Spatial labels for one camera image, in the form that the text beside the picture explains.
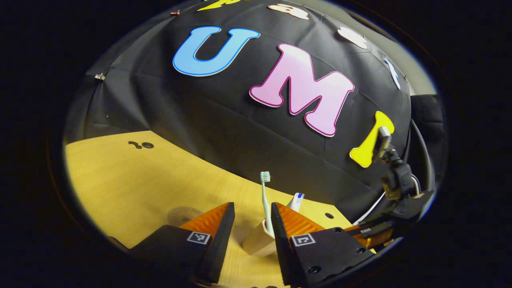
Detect wooden desktop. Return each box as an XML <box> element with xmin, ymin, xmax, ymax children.
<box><xmin>64</xmin><ymin>130</ymin><xmax>376</xmax><ymax>288</ymax></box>

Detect black backdrop cloth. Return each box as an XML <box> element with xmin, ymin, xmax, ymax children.
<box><xmin>64</xmin><ymin>0</ymin><xmax>444</xmax><ymax>224</ymax></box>

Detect black cable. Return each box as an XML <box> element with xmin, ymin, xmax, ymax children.
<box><xmin>408</xmin><ymin>119</ymin><xmax>436</xmax><ymax>192</ymax></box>

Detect round wooden coaster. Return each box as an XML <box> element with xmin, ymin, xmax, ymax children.
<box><xmin>167</xmin><ymin>206</ymin><xmax>202</xmax><ymax>226</ymax></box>

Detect beige cup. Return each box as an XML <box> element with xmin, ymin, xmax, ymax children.
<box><xmin>241</xmin><ymin>218</ymin><xmax>277</xmax><ymax>257</ymax></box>

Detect pale green toothbrush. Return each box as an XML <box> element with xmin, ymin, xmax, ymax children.
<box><xmin>260</xmin><ymin>171</ymin><xmax>275</xmax><ymax>237</ymax></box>

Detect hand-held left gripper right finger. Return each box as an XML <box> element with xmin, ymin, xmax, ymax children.
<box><xmin>271</xmin><ymin>202</ymin><xmax>376</xmax><ymax>288</ymax></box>

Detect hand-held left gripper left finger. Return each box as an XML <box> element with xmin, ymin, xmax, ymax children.
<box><xmin>128</xmin><ymin>202</ymin><xmax>236</xmax><ymax>284</ymax></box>

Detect white toothpaste tube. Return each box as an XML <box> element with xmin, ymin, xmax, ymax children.
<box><xmin>286</xmin><ymin>193</ymin><xmax>305</xmax><ymax>212</ymax></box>

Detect thin white cord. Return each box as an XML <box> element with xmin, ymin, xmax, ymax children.
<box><xmin>353</xmin><ymin>192</ymin><xmax>386</xmax><ymax>225</ymax></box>

